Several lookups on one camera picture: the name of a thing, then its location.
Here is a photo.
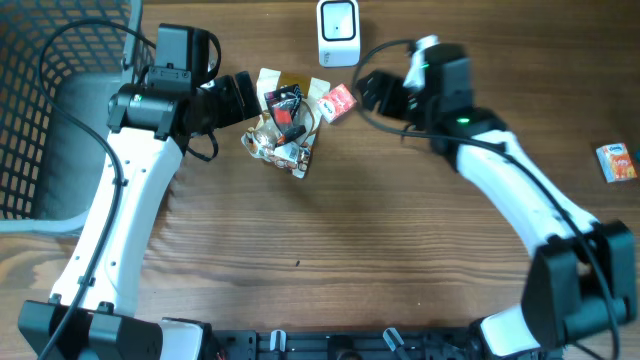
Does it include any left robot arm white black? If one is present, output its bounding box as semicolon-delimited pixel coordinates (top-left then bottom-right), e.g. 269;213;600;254
18;24;260;359

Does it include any red Kleenex tissue pack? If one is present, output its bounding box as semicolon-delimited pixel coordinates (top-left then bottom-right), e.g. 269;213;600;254
317;84;357;123

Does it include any white barcode scanner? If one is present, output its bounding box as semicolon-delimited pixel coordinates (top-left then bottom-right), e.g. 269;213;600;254
316;0;361;68

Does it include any hex wrench set package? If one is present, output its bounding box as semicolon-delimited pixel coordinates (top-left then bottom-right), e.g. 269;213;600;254
264;84;306;146

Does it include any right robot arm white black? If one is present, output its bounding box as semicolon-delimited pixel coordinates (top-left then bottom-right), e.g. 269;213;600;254
351;37;638;359

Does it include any beige snack bag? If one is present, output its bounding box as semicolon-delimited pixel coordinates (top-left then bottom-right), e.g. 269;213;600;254
241;68;330;179

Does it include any black mesh plastic basket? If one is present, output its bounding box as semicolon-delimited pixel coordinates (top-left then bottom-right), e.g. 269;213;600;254
1;0;153;236

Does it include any orange Kleenex tissue pack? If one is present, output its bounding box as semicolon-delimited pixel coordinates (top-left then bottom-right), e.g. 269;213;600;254
596;143;637;183

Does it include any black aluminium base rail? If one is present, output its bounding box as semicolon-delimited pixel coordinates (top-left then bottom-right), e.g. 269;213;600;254
118;327;563;360

